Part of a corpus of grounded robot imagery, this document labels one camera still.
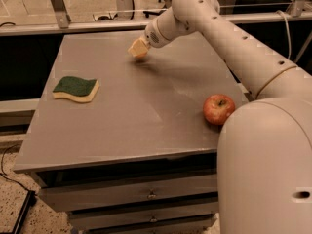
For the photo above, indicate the grey drawer cabinet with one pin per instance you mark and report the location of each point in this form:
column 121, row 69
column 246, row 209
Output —
column 146, row 118

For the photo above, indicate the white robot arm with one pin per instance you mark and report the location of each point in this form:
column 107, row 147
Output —
column 264, row 154

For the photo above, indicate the top grey drawer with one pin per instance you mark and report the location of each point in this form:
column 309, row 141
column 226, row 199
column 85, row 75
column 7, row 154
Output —
column 125, row 191

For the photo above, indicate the orange fruit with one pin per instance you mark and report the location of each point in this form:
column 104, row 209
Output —
column 140, row 56

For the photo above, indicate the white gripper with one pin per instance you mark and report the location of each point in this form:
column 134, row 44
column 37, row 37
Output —
column 152, row 35

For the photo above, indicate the grey drawer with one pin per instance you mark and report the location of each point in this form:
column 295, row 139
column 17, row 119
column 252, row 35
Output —
column 168, row 226
column 145, row 214
column 125, row 191

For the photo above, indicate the metal frame rail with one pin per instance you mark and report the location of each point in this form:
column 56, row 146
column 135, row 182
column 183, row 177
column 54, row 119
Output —
column 36, row 17

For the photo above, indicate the red apple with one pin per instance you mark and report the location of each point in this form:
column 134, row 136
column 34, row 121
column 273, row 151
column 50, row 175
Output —
column 217, row 108

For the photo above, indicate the black office chair base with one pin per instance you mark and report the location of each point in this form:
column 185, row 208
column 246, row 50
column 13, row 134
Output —
column 156, row 9

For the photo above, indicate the middle grey drawer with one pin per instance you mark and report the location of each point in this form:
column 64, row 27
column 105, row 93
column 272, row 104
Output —
column 145, row 214

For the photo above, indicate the green yellow sponge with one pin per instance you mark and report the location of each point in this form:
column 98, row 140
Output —
column 76, row 89

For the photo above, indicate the bottom grey drawer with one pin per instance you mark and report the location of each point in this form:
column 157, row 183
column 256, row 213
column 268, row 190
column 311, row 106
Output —
column 168, row 226

